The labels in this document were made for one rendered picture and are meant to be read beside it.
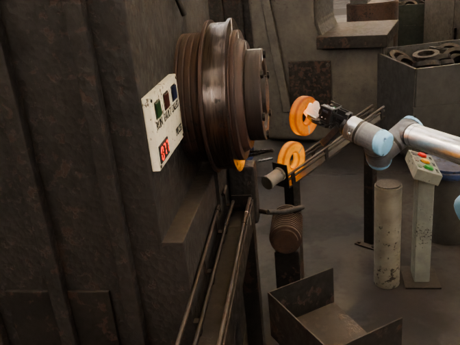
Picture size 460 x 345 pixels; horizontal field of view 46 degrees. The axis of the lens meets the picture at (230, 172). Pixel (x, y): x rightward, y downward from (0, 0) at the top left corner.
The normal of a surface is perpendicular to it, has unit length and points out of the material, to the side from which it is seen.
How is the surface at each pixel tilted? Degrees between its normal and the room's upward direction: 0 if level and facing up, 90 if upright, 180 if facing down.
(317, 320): 5
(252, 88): 69
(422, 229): 90
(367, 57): 90
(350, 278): 0
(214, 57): 48
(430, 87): 90
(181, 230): 0
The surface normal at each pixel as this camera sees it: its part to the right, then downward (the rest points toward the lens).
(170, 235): -0.09, -0.92
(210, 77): -0.17, -0.10
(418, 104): 0.12, 0.37
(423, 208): -0.14, 0.38
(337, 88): -0.37, 0.38
